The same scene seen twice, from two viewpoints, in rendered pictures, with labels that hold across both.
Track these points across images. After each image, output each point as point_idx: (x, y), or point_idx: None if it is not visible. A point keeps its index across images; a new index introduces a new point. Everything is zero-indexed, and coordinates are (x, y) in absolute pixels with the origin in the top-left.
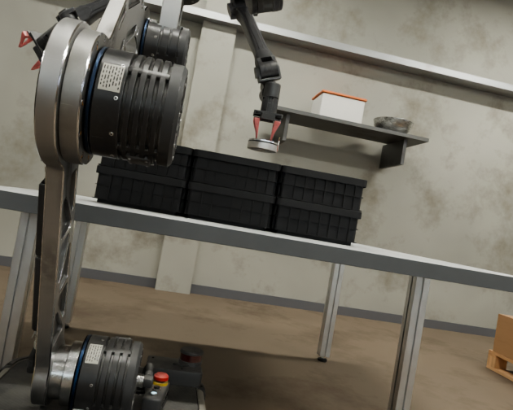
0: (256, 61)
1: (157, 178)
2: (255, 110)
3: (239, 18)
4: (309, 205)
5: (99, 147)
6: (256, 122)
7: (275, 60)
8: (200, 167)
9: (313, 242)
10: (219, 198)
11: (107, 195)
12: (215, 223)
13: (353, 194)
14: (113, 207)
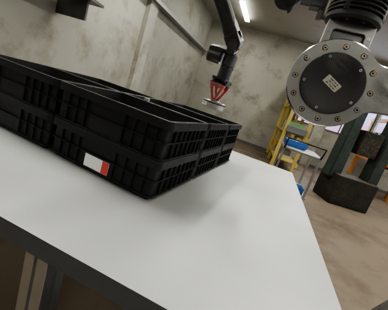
0: (231, 31)
1: (189, 158)
2: (226, 80)
3: None
4: (228, 146)
5: None
6: (222, 89)
7: (242, 37)
8: (207, 139)
9: (277, 191)
10: (205, 157)
11: (156, 189)
12: (220, 185)
13: (236, 133)
14: (281, 242)
